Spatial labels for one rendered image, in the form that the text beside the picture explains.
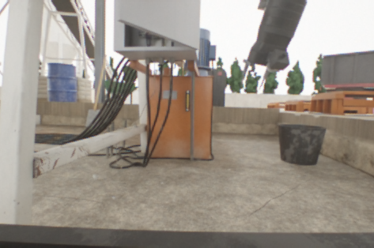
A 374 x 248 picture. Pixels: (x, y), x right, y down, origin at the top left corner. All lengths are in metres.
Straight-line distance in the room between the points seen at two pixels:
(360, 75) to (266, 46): 8.55
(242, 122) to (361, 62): 6.42
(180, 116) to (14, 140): 1.06
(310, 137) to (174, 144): 0.95
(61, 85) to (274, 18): 4.87
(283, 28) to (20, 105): 0.64
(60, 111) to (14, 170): 3.52
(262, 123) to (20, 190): 3.06
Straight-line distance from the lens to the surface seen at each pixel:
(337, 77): 9.01
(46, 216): 0.90
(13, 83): 0.69
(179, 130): 1.48
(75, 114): 3.97
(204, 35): 1.79
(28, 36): 0.71
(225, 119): 3.22
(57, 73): 5.16
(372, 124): 1.73
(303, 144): 1.61
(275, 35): 0.48
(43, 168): 0.70
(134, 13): 0.75
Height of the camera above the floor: 0.40
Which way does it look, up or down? 5 degrees down
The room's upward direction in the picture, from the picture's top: 2 degrees clockwise
